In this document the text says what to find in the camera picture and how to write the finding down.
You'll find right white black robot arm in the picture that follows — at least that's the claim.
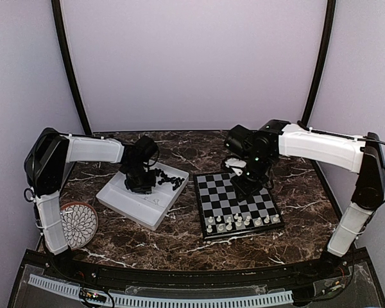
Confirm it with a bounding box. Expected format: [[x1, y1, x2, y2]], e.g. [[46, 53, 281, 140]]
[[224, 119, 385, 278]]

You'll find white slotted cable duct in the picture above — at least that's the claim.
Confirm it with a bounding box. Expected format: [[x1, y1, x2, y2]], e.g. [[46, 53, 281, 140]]
[[28, 274, 293, 307]]

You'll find right black frame post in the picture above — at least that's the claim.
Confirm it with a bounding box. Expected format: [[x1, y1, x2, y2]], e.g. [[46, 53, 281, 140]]
[[301, 0, 336, 126]]

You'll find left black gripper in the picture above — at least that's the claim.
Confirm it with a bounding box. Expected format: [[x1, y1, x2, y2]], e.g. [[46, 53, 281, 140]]
[[123, 162, 156, 194]]

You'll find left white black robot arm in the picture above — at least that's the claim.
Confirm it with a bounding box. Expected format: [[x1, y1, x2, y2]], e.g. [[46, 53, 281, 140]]
[[24, 128, 158, 255]]

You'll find black white chessboard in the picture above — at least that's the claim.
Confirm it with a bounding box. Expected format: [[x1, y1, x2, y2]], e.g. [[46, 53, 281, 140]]
[[193, 172, 284, 241]]

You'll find black frame post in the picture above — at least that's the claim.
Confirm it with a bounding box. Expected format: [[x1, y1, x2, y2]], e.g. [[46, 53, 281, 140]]
[[51, 0, 92, 135], [301, 0, 336, 126]]

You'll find pile of black chess pieces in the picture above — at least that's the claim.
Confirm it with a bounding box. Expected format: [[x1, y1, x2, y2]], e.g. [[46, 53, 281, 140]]
[[155, 168, 184, 191]]

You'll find left black frame post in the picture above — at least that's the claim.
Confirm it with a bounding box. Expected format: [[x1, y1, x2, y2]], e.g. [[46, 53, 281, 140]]
[[51, 0, 92, 135]]

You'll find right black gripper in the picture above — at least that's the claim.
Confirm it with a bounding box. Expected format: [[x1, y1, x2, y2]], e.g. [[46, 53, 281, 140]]
[[230, 152, 273, 201]]

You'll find white plastic divided tray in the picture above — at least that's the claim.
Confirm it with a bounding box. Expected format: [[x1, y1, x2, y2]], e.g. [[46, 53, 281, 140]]
[[96, 162, 189, 230]]

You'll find floral patterned ceramic plate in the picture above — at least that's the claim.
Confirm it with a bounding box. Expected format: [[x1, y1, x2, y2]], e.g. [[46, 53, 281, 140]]
[[60, 201, 98, 250]]

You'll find black front rail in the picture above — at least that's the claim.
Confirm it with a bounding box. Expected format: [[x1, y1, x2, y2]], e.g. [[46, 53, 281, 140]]
[[19, 248, 370, 291]]

